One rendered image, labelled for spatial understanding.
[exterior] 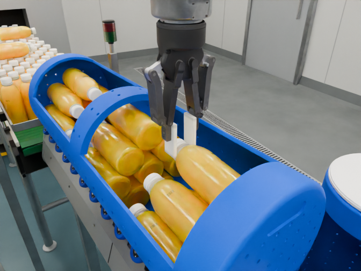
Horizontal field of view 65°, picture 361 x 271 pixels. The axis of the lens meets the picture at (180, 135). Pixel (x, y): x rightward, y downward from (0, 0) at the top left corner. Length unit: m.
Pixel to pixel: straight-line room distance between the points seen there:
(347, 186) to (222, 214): 0.46
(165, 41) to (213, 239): 0.28
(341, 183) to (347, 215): 0.08
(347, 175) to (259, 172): 0.44
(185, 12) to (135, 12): 5.26
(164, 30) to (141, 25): 5.30
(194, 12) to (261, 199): 0.26
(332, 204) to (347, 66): 3.49
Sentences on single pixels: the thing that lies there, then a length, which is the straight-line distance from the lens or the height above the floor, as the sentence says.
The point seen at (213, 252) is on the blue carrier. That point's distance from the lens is 0.37.
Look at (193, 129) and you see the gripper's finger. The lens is 0.52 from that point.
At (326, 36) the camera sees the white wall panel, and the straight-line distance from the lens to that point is 4.32.
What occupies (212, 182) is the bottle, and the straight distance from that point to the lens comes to 0.46.
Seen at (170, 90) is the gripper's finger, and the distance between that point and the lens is 0.47.
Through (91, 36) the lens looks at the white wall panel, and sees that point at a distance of 5.47.
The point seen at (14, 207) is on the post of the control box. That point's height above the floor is 0.54.
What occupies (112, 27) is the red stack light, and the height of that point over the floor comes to 1.23.
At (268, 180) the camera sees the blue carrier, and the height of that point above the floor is 1.23.
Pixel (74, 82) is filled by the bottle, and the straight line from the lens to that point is 0.94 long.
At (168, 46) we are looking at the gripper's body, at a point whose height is 1.38.
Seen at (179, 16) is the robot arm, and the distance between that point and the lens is 0.41.
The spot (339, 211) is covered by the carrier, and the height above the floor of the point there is 1.00.
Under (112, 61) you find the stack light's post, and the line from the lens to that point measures 1.59.
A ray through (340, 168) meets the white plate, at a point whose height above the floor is 1.04.
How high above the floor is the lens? 1.47
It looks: 30 degrees down
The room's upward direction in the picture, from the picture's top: straight up
